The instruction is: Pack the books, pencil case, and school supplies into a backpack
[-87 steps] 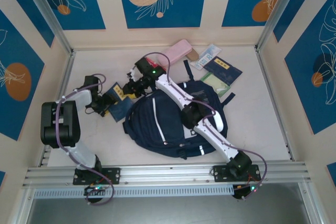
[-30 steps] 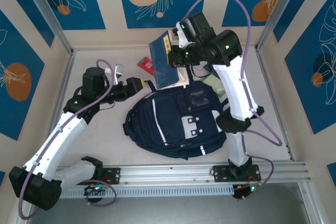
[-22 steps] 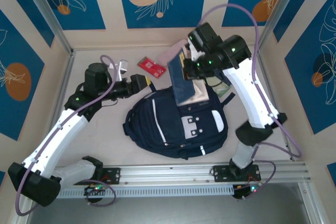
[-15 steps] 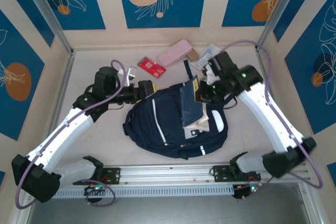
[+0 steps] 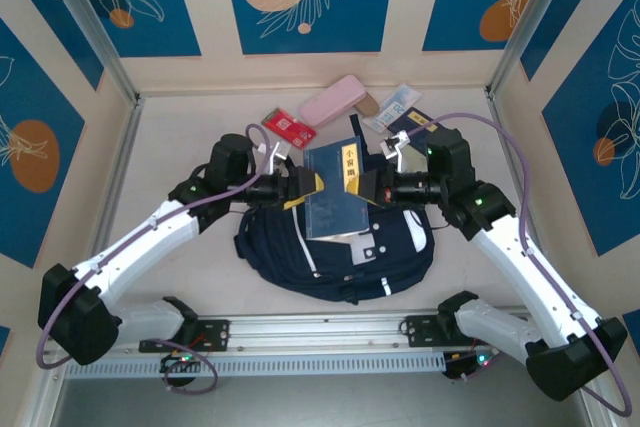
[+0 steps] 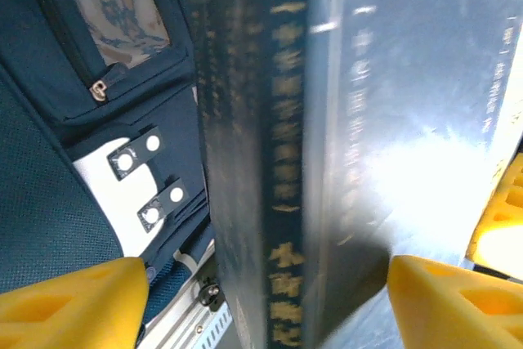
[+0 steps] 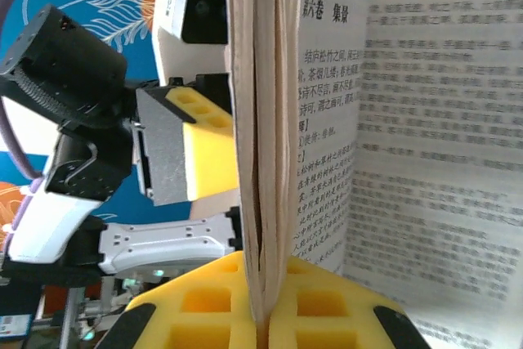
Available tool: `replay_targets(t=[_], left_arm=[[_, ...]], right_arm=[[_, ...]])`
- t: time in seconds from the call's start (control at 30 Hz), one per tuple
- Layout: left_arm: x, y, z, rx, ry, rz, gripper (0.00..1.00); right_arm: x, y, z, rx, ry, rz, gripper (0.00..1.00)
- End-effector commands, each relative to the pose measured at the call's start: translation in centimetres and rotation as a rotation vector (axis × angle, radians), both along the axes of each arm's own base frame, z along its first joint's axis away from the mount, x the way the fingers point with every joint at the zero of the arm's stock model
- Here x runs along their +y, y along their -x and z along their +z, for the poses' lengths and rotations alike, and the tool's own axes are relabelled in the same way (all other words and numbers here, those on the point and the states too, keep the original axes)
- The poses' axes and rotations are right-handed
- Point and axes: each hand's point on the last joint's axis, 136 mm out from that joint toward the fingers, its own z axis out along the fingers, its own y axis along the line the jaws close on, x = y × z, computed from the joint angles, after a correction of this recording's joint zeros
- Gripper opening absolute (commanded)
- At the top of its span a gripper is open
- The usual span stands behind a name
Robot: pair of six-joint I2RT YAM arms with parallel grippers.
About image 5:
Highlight red plastic snap pouch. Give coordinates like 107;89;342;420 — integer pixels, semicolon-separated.
260;106;318;151

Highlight grey metal shelf plate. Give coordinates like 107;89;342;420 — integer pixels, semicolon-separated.
49;349;591;427

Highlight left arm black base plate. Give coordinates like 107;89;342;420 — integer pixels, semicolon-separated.
138;318;231;353

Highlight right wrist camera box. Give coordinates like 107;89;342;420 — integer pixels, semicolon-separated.
378;130;410;168

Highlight navy blue backpack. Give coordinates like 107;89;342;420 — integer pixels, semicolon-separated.
233;114;435;304

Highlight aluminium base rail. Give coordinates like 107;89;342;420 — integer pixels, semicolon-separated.
119;311;531;356

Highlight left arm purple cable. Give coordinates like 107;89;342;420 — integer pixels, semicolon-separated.
37;124;281;396

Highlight blue poster large orange circle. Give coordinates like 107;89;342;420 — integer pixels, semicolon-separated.
0;16;86;270

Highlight blue poster white lily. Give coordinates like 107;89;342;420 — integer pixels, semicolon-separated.
58;0;203;59

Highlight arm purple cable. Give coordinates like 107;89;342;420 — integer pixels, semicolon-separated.
37;124;281;396
404;112;634;418

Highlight blue poster dark circle flower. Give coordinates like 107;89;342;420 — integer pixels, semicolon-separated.
542;0;640;258

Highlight blue book large yellow label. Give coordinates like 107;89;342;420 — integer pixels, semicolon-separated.
301;135;372;243

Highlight pink pencil case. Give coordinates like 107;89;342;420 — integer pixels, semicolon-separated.
298;74;366;127

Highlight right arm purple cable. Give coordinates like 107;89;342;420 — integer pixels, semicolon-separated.
404;112;634;418

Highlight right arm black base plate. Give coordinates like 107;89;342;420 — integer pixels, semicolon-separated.
403;315;456;348

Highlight clear pouch blue print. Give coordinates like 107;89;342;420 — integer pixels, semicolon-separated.
362;82;422;134

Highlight blue poster orange circle fern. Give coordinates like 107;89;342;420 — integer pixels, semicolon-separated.
422;0;556;53

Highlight slotted grey cable tray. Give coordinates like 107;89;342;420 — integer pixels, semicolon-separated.
64;351;446;379

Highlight aluminium frame post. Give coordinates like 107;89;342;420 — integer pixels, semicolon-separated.
37;0;142;103
487;0;614;98

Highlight dark blue book small label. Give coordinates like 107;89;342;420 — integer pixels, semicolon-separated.
387;107;444;141

